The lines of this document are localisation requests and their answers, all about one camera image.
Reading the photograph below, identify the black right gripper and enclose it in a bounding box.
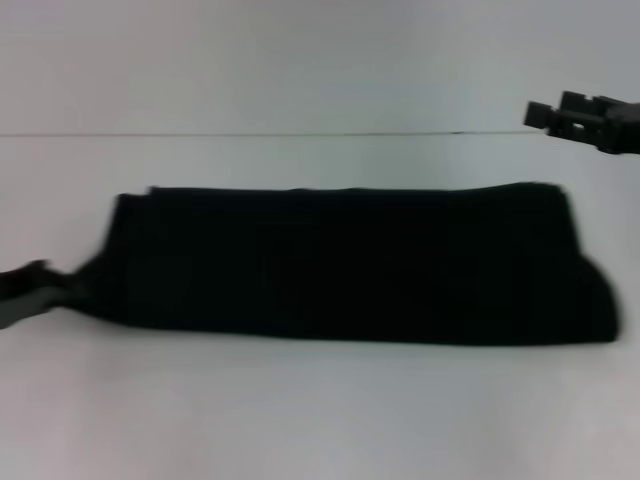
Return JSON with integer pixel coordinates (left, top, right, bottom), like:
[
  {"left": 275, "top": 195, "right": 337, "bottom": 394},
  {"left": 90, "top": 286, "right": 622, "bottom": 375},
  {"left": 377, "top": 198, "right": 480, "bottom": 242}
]
[{"left": 521, "top": 89, "right": 640, "bottom": 157}]

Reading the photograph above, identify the black t-shirt with FREE print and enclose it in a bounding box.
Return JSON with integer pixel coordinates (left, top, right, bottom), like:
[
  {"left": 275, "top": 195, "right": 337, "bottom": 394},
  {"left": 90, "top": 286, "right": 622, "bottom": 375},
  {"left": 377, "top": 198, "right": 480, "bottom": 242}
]
[{"left": 74, "top": 182, "right": 621, "bottom": 347}]

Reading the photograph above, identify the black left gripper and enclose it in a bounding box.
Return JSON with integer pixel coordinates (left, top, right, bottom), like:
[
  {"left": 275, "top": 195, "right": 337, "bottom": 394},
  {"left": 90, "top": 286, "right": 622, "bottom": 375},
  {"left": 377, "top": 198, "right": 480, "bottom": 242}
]
[{"left": 0, "top": 258, "right": 91, "bottom": 331}]

